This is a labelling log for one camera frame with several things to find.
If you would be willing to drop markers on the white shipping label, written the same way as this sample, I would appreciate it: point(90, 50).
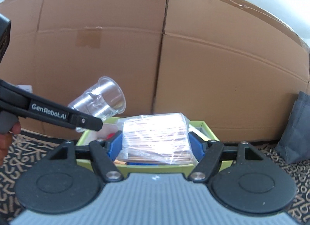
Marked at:
point(24, 88)

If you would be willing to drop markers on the person's left hand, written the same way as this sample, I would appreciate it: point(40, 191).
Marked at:
point(6, 142)

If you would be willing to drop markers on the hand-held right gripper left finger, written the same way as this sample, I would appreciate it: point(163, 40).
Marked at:
point(115, 145)

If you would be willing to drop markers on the brown cardboard sheet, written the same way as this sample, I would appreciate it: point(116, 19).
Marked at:
point(218, 70)

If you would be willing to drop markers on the grey fabric bag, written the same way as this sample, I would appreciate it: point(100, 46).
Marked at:
point(295, 130)

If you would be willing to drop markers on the blue medicine box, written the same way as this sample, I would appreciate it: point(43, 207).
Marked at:
point(140, 164)

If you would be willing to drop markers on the black letter-print tablecloth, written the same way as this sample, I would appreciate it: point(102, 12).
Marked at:
point(273, 153)

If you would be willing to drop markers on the bag of cotton swabs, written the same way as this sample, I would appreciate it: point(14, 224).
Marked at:
point(155, 137)

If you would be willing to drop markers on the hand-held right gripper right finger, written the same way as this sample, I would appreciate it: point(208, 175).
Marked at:
point(196, 146)

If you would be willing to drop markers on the clear plastic cup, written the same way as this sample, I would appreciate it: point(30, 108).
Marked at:
point(106, 96)

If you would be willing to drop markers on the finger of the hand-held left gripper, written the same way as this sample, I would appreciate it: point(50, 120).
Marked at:
point(48, 112)

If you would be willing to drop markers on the green cardboard shoe box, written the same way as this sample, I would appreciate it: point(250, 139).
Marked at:
point(157, 168)

